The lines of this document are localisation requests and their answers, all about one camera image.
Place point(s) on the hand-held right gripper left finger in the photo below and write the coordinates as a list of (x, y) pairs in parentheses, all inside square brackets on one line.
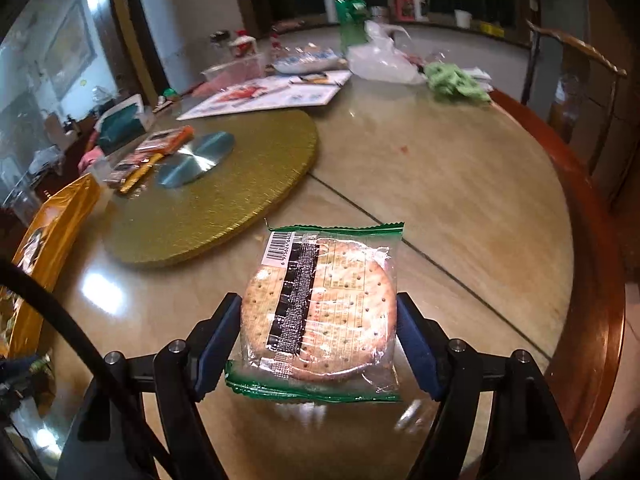
[(217, 352)]

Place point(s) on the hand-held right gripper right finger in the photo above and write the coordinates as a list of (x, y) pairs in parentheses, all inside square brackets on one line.
[(417, 350)]

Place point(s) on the round cracker packet green trim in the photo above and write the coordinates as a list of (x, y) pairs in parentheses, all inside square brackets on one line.
[(340, 310)]

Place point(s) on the yellow rimmed tray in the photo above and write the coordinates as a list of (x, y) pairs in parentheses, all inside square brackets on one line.
[(55, 240)]

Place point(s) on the golden round turntable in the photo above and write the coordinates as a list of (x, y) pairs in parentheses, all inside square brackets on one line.
[(240, 195)]

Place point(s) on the yellow dark snack bar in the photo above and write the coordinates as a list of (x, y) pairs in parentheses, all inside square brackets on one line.
[(142, 174)]

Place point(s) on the dark snack packet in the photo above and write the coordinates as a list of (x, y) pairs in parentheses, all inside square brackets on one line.
[(121, 171)]

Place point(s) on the orange brown cracker packet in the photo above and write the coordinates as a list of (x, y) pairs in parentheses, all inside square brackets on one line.
[(167, 140)]

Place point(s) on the pink cloth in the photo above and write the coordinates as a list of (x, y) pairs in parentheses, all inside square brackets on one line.
[(90, 156)]

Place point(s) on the teal tissue box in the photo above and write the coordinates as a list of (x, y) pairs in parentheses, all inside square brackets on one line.
[(117, 125)]

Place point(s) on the printed paper sheet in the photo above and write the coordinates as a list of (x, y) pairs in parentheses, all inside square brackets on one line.
[(280, 95)]

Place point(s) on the clear pink plastic container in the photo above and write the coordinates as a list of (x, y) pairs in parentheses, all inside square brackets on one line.
[(235, 69)]

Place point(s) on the white plastic bag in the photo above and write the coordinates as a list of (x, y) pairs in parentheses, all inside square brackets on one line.
[(380, 60)]

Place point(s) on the plate with food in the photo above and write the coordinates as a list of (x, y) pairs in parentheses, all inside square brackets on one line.
[(305, 61)]

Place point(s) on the red white small container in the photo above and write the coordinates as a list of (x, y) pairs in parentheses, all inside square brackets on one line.
[(244, 44)]

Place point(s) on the white cup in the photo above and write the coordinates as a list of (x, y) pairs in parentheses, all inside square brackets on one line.
[(463, 19)]

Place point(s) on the green plastic bottle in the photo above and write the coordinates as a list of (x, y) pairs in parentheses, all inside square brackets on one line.
[(351, 17)]

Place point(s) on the wooden chair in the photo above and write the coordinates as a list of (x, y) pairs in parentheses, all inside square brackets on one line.
[(575, 47)]

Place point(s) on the jug with red label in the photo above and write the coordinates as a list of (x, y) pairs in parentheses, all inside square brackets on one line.
[(412, 4)]

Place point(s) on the white paper roll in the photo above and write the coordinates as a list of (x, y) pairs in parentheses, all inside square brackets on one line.
[(329, 2)]

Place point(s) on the framed wall picture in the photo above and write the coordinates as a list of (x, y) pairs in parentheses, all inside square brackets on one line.
[(70, 50)]

